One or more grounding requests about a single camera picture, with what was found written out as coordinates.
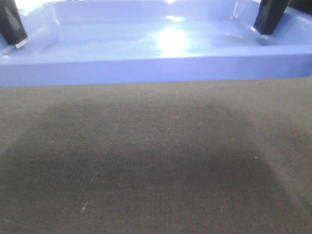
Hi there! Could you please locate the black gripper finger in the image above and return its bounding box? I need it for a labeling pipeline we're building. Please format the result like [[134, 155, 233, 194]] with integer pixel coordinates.
[[0, 0, 28, 45], [253, 0, 290, 35]]

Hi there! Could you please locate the blue plastic tray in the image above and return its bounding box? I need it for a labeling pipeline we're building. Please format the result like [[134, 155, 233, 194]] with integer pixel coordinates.
[[0, 0, 312, 87]]

